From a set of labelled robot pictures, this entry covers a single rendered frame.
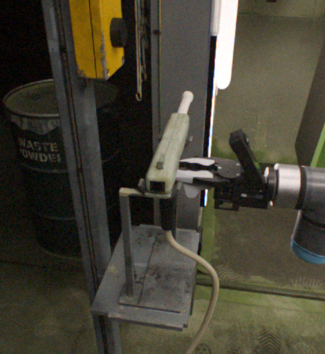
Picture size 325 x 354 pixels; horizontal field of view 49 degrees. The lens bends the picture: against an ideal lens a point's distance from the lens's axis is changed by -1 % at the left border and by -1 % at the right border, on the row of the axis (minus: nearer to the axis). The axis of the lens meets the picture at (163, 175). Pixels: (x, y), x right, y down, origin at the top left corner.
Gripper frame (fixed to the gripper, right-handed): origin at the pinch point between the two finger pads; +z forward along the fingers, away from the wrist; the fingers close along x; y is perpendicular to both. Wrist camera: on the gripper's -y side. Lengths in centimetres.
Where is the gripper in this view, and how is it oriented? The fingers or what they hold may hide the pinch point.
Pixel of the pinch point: (175, 166)
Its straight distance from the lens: 75.7
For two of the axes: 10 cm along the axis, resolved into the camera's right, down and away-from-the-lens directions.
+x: 1.7, -5.2, 8.4
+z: -9.9, -1.0, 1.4
